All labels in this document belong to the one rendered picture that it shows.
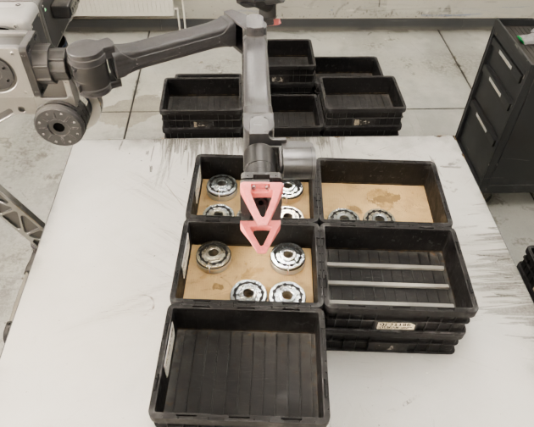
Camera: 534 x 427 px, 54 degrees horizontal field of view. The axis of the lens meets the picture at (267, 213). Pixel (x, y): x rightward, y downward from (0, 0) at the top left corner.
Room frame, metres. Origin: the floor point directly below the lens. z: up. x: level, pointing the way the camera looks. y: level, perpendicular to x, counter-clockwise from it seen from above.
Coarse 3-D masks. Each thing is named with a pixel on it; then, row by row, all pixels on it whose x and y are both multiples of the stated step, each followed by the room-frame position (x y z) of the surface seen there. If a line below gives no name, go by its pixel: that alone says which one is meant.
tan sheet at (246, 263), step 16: (192, 256) 1.00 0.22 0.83; (240, 256) 1.01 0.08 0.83; (256, 256) 1.01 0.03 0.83; (192, 272) 0.94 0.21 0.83; (224, 272) 0.94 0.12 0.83; (240, 272) 0.95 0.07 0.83; (256, 272) 0.95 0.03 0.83; (272, 272) 0.95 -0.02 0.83; (304, 272) 0.95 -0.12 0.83; (192, 288) 0.88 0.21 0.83; (208, 288) 0.88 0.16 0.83; (224, 288) 0.89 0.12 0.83; (304, 288) 0.89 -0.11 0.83
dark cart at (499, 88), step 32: (512, 32) 2.43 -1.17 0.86; (480, 64) 2.50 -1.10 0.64; (512, 64) 2.21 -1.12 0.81; (480, 96) 2.42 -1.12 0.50; (512, 96) 2.14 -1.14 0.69; (480, 128) 2.30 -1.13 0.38; (512, 128) 2.07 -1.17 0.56; (480, 160) 2.18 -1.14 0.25; (512, 160) 2.07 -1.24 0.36; (512, 192) 2.07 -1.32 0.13
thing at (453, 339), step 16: (336, 336) 0.77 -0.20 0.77; (352, 336) 0.77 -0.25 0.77; (368, 336) 0.76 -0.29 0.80; (384, 336) 0.76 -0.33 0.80; (400, 336) 0.76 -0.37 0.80; (416, 336) 0.76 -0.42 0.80; (432, 336) 0.76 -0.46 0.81; (448, 336) 0.76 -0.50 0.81; (400, 352) 0.76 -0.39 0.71; (416, 352) 0.76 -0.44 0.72; (432, 352) 0.76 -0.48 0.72; (448, 352) 0.77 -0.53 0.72
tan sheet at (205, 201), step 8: (304, 184) 1.33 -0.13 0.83; (304, 192) 1.29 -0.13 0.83; (200, 200) 1.24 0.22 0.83; (208, 200) 1.24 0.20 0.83; (232, 200) 1.25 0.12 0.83; (304, 200) 1.26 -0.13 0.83; (200, 208) 1.20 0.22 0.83; (232, 208) 1.21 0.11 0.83; (240, 208) 1.21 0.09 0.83; (304, 208) 1.22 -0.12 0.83; (304, 216) 1.18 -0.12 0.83
